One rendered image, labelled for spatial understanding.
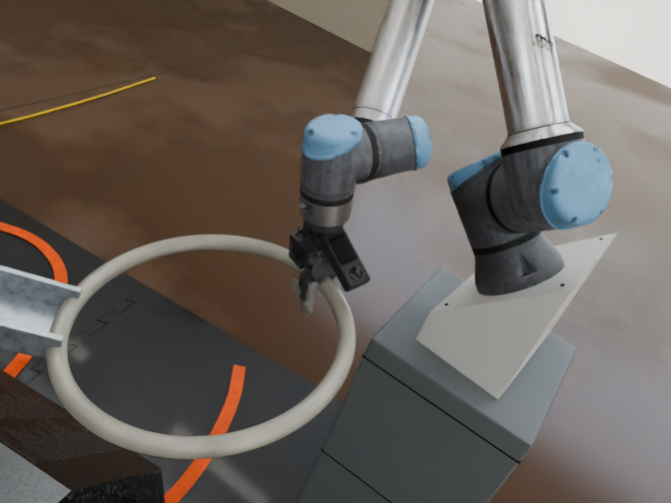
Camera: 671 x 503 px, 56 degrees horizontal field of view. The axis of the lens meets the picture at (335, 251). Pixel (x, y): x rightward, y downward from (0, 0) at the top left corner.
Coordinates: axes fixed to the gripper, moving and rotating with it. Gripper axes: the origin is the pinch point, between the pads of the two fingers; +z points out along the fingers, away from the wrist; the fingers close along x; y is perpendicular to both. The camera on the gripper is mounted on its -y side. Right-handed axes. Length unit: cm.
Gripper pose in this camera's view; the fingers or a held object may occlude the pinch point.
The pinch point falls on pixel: (322, 307)
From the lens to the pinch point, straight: 118.4
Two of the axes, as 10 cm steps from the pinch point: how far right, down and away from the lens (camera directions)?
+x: -8.3, 2.9, -4.9
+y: -5.6, -5.5, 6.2
